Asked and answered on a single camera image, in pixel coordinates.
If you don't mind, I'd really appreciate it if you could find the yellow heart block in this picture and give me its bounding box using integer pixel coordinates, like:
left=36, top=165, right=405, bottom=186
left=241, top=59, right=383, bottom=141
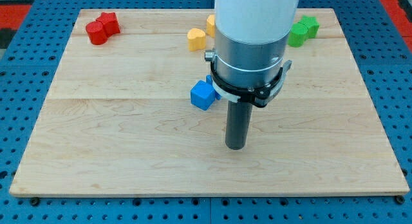
left=187, top=28, right=206, bottom=51

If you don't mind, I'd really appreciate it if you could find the yellow block behind arm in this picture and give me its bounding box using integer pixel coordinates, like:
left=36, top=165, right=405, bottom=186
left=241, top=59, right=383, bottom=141
left=206, top=14, right=216, bottom=38

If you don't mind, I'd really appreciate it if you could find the light wooden board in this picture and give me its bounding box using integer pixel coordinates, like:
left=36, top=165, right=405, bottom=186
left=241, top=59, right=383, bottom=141
left=10, top=8, right=409, bottom=198

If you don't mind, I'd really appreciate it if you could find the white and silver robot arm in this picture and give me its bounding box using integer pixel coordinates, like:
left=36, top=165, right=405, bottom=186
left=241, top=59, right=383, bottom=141
left=205, top=0, right=299, bottom=107

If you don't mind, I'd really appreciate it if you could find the green star block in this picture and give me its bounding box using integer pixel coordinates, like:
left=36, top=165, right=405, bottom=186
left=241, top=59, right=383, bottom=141
left=299, top=15, right=320, bottom=39

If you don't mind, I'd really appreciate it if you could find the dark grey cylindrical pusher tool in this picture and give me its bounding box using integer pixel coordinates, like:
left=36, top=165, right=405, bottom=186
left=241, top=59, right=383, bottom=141
left=225, top=101, right=252, bottom=150

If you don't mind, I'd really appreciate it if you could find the green cylinder block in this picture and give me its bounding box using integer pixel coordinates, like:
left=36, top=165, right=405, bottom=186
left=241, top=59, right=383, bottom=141
left=288, top=23, right=308, bottom=48

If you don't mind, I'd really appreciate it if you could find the blue cube block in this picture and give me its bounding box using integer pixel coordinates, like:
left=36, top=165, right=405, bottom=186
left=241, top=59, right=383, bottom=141
left=190, top=80, right=215, bottom=111

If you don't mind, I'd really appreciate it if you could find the red star block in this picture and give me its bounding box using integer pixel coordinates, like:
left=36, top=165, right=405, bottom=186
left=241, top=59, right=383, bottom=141
left=95, top=12, right=120, bottom=37

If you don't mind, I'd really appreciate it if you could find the red cylinder block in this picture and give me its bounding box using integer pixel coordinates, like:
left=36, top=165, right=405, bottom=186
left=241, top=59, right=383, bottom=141
left=86, top=21, right=108, bottom=45

